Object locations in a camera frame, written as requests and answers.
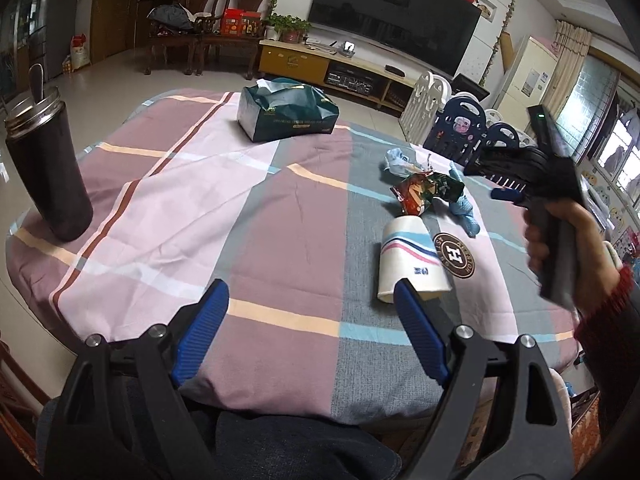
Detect dark clothes pile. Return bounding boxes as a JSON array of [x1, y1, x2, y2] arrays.
[[147, 4, 196, 33]]

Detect white standing air conditioner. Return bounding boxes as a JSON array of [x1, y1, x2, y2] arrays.
[[497, 35, 558, 131]]

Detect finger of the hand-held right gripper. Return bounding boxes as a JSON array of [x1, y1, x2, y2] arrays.
[[490, 181, 541, 207], [462, 146, 541, 182]]

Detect red gift box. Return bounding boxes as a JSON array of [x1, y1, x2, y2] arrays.
[[220, 8, 262, 37]]

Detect person's right forearm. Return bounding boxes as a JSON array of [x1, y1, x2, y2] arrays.
[[572, 265, 640, 441]]

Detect black audio amplifier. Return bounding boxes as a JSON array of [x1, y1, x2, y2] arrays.
[[325, 67, 373, 93]]

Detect yellow wooden television cabinet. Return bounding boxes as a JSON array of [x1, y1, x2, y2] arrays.
[[258, 40, 426, 113]]

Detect blue bubble wrap bag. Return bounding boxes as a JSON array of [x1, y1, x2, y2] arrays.
[[440, 162, 482, 238]]

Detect person's dark trousers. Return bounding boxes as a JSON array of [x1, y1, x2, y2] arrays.
[[35, 375, 401, 480]]

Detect white playpen fence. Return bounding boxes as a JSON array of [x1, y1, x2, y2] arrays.
[[400, 71, 453, 143]]

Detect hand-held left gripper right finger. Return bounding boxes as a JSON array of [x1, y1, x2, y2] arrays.
[[393, 280, 576, 480]]

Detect striped tablecloth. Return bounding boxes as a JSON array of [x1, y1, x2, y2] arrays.
[[5, 87, 591, 426]]

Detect green tissue box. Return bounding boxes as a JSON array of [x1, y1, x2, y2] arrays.
[[236, 78, 339, 142]]

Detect large black television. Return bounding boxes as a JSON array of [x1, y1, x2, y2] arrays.
[[307, 0, 483, 78]]

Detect person's right hand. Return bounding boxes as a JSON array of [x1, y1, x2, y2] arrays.
[[522, 200, 622, 311]]

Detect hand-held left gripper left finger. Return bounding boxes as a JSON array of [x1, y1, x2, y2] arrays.
[[37, 278, 230, 480]]

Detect navy playpen fence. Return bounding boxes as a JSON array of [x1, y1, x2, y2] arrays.
[[422, 97, 526, 166]]

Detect round brown badge patch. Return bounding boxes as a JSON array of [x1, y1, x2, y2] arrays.
[[432, 232, 481, 279]]

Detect clear plastic wrapper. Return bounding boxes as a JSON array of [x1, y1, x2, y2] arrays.
[[384, 148, 426, 177]]

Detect white blue paper cup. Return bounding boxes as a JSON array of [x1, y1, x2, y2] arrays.
[[376, 216, 453, 306]]

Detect red white bag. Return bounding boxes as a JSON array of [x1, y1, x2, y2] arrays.
[[62, 35, 91, 71]]

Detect grey refrigerator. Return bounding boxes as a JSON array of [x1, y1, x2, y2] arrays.
[[0, 0, 81, 101]]

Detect beige curtain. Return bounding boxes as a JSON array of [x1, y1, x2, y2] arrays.
[[550, 20, 593, 106]]

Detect potted green plant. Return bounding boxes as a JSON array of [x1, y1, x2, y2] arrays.
[[265, 12, 312, 44]]

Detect black thermos bottle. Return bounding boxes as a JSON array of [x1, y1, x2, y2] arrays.
[[5, 64, 94, 242]]

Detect green red snack packet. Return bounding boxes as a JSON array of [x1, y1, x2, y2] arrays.
[[390, 170, 466, 217]]

